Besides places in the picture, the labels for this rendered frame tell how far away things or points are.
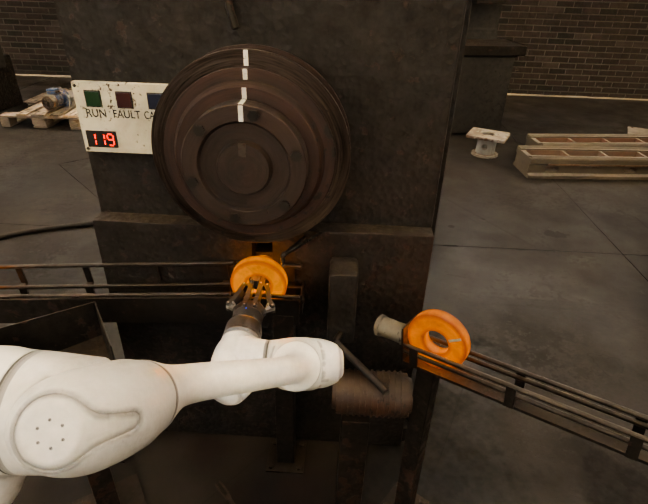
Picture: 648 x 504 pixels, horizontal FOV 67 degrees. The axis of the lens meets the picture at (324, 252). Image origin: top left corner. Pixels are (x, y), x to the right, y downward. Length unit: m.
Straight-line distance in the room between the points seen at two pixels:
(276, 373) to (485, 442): 1.26
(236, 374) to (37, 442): 0.38
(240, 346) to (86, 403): 0.60
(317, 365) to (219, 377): 0.27
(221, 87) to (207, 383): 0.63
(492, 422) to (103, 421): 1.74
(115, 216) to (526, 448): 1.62
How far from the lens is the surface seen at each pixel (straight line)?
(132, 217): 1.50
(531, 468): 2.02
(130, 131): 1.40
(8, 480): 0.67
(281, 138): 1.07
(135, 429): 0.57
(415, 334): 1.28
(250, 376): 0.86
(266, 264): 1.32
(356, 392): 1.37
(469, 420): 2.08
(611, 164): 4.81
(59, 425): 0.53
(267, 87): 1.11
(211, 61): 1.15
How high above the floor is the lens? 1.51
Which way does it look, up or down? 30 degrees down
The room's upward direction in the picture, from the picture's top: 2 degrees clockwise
